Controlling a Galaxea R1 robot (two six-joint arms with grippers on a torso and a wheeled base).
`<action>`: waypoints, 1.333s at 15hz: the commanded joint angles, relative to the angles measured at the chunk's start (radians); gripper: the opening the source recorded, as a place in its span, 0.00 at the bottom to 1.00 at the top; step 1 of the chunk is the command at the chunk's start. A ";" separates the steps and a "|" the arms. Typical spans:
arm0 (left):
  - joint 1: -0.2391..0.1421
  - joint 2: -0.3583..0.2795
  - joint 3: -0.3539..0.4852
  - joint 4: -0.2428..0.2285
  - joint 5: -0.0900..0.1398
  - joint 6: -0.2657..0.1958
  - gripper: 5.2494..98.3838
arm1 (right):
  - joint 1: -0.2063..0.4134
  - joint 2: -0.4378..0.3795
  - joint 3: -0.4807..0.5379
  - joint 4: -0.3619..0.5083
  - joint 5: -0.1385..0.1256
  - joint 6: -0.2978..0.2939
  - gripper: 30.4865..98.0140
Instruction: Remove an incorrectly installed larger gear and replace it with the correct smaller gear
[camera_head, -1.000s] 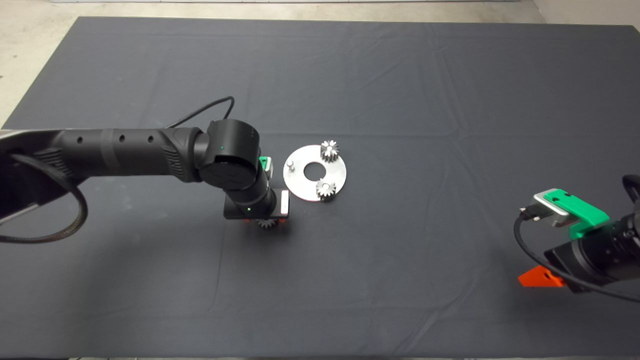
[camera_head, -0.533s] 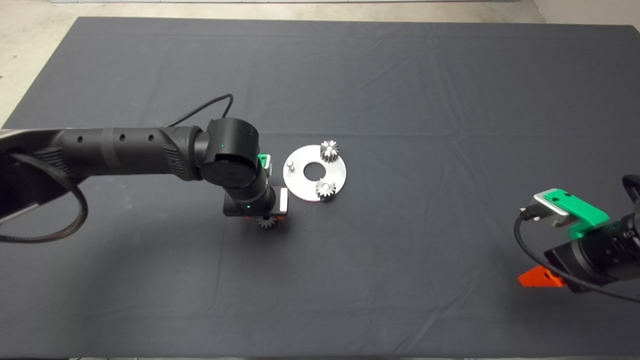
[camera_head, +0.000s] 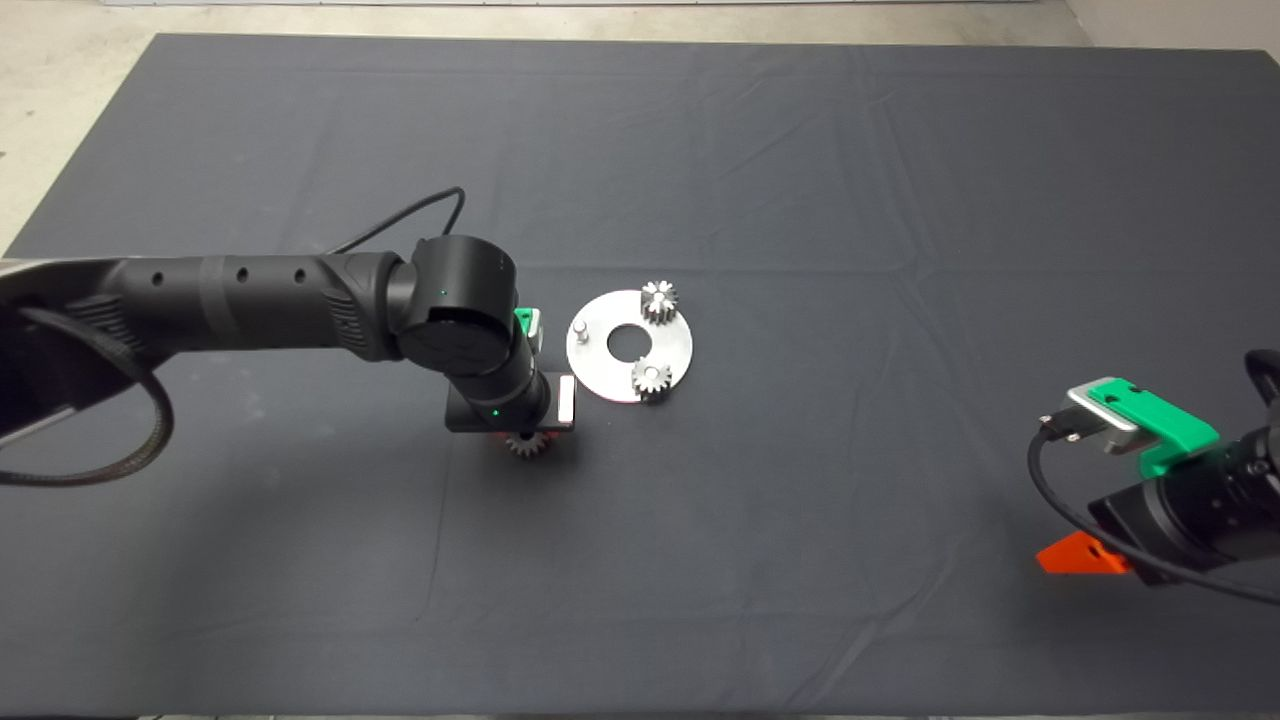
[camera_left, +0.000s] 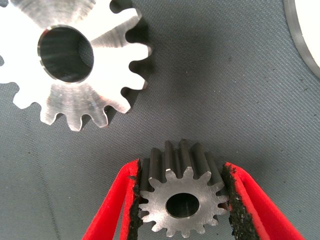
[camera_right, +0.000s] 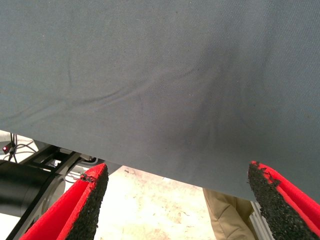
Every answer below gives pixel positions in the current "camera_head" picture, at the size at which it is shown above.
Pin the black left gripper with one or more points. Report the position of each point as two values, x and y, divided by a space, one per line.
460 415

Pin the green right camera mount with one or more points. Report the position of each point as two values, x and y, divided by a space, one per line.
1160 420

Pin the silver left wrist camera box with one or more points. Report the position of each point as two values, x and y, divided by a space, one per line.
535 332

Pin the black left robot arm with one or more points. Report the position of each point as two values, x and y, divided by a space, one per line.
250 300

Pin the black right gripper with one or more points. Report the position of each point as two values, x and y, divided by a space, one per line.
1135 520

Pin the dark grey table cloth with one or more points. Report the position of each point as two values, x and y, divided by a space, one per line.
900 200

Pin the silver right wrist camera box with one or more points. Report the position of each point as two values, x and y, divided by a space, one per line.
1100 425

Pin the small steel gear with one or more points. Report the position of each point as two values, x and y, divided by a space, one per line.
652 383
659 303
525 446

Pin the round metal plate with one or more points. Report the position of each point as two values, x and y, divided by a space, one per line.
600 375

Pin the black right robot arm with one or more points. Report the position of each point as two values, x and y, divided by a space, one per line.
1230 500

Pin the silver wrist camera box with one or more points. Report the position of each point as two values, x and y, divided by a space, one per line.
1100 425
535 332

